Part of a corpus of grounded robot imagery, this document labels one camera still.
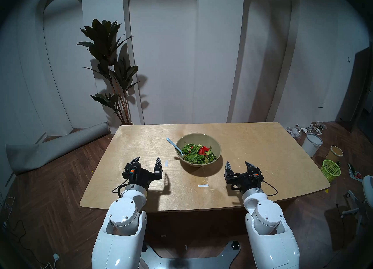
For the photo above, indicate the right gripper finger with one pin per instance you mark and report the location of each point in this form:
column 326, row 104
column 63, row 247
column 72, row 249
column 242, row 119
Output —
column 250, row 165
column 228, row 170

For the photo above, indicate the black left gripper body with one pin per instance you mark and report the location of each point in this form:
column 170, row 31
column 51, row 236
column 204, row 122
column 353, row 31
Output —
column 145, row 178

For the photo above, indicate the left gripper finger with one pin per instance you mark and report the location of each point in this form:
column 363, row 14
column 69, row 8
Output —
column 158, row 166
column 135, row 160

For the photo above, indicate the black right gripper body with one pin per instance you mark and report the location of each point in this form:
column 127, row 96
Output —
column 240, row 181

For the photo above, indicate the light blue spoon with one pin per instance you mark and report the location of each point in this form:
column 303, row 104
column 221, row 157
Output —
column 174, row 146

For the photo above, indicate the green salad bowl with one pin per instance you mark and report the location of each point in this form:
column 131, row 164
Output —
column 204, row 138

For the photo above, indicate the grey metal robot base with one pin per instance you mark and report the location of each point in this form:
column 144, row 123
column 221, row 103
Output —
column 204, row 261

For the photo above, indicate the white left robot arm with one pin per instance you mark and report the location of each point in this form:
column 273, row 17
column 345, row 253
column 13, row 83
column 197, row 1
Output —
column 125, row 213

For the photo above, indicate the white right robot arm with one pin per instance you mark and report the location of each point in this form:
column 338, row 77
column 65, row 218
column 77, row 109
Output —
column 268, row 219

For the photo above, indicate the mixed green salad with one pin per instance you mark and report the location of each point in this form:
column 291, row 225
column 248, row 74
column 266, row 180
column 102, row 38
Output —
column 195, row 156

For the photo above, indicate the light wooden table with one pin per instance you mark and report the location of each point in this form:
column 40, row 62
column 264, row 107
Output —
column 262, row 160

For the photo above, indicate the pile of floor trash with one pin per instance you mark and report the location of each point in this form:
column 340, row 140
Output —
column 295, row 131

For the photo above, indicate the white plastic bucket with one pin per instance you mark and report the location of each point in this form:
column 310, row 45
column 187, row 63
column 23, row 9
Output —
column 311, row 146

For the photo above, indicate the black base knob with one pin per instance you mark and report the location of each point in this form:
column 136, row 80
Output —
column 235, row 245

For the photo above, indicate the green mesh basket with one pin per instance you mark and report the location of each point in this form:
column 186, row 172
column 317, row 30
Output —
column 330, row 170

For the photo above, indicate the rolled grey carpet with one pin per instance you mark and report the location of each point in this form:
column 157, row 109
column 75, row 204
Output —
column 52, row 149

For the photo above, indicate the tan paper cup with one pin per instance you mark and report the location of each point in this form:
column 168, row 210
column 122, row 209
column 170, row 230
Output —
column 334, row 154

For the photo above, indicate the red green floor packet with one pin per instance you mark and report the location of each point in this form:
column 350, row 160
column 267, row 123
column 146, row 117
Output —
column 356, row 174

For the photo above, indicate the white office chair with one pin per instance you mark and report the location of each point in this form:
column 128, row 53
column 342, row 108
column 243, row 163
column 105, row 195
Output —
column 367, row 188

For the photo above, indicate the white floor power adapter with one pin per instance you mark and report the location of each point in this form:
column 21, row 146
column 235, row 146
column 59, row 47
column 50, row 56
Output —
column 55, row 256

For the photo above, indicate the tall potted plant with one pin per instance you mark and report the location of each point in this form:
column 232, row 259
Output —
column 102, row 38

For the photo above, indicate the dark doorway panel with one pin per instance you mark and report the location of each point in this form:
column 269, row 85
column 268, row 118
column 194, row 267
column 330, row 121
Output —
column 360, row 90

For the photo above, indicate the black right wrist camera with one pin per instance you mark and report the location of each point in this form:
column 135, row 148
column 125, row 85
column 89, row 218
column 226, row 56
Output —
column 255, row 173

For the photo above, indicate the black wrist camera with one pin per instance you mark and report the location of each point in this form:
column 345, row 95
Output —
column 131, row 171
column 255, row 173

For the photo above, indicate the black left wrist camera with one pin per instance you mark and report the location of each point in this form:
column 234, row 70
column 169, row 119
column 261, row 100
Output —
column 131, row 171

